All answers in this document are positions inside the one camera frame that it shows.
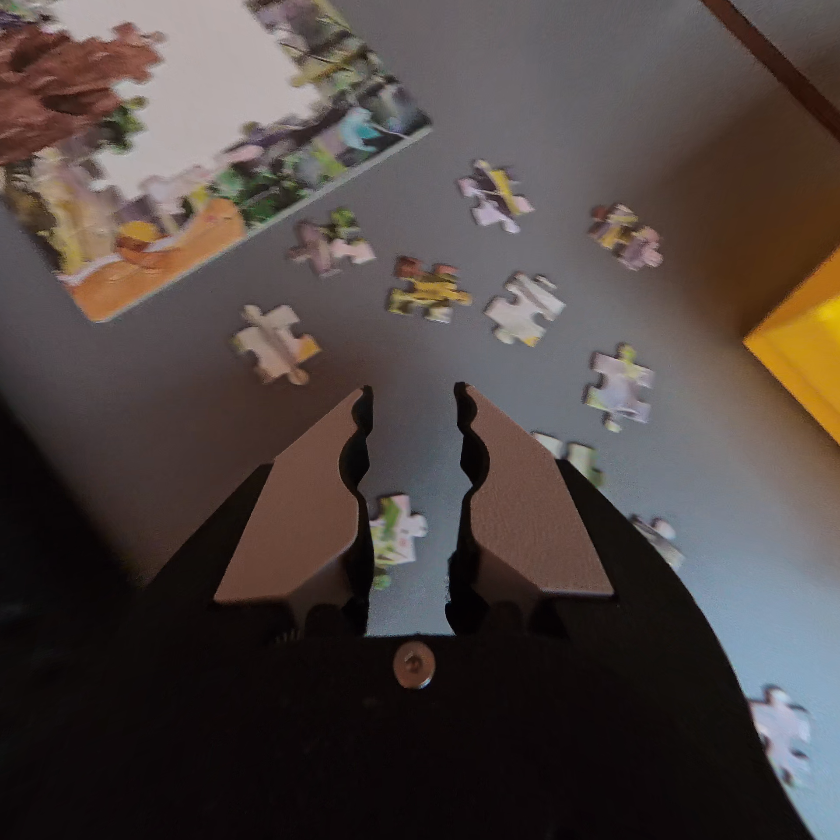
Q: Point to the yellow plastic bin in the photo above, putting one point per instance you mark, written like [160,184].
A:
[807,348]

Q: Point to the purple jigsaw piece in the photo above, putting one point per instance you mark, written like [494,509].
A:
[620,387]

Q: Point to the partly assembled jigsaw puzzle board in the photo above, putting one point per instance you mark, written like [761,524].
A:
[197,85]

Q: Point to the grey desk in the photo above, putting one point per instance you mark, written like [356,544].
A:
[590,98]
[807,33]

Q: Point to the group of puzzle pieces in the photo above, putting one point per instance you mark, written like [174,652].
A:
[525,308]

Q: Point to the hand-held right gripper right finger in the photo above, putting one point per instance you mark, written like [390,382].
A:
[531,525]

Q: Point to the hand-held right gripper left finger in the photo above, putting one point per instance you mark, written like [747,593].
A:
[295,525]

